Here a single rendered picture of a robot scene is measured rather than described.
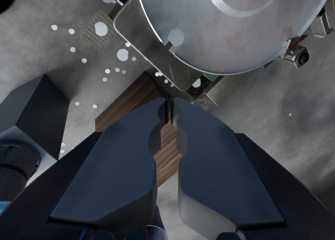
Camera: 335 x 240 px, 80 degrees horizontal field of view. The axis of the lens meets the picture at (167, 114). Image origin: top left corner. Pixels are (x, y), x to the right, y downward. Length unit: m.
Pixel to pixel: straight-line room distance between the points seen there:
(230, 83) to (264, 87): 1.06
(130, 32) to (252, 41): 0.18
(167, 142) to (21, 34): 0.77
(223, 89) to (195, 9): 0.28
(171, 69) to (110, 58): 0.81
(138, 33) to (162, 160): 0.80
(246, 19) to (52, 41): 0.89
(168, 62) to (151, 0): 0.08
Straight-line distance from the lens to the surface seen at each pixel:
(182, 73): 0.30
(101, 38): 0.89
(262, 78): 1.53
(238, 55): 0.33
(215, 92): 0.51
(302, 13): 0.39
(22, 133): 0.74
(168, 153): 0.98
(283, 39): 0.38
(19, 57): 1.12
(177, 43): 0.28
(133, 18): 0.26
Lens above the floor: 1.04
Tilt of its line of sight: 54 degrees down
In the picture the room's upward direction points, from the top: 149 degrees clockwise
